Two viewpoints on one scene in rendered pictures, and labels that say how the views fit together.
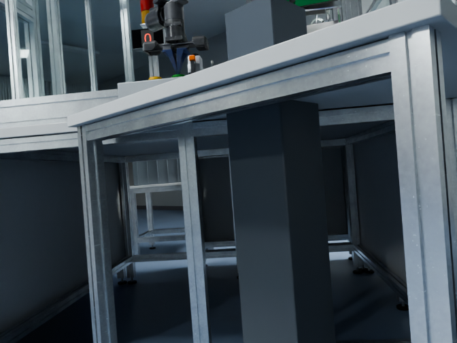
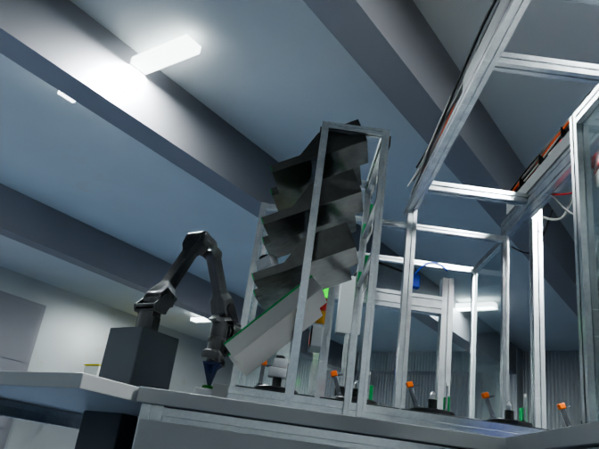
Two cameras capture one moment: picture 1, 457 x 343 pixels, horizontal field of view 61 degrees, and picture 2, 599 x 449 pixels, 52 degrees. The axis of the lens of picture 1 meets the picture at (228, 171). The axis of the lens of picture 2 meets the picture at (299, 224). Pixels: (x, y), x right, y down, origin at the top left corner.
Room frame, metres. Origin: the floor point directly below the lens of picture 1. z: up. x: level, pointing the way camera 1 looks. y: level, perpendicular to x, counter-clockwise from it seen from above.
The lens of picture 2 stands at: (1.16, -1.92, 0.72)
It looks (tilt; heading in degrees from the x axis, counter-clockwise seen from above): 23 degrees up; 85
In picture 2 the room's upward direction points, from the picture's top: 8 degrees clockwise
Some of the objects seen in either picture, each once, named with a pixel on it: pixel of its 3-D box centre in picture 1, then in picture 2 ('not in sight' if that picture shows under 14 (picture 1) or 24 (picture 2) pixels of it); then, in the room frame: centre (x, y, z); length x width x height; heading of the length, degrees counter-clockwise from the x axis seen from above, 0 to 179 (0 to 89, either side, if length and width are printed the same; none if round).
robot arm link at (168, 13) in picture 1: (173, 10); (219, 327); (1.14, 0.12, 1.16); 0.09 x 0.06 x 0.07; 50
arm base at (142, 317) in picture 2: not in sight; (148, 322); (0.94, -0.12, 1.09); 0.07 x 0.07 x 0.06; 47
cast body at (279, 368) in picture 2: (195, 65); (282, 367); (1.36, 0.09, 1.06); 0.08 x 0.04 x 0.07; 174
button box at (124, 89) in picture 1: (156, 92); (208, 401); (1.15, 0.19, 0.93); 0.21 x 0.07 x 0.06; 84
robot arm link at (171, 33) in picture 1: (175, 36); (215, 349); (1.14, 0.13, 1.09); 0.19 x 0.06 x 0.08; 84
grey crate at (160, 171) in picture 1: (173, 169); not in sight; (3.46, 0.48, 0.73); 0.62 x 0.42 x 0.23; 84
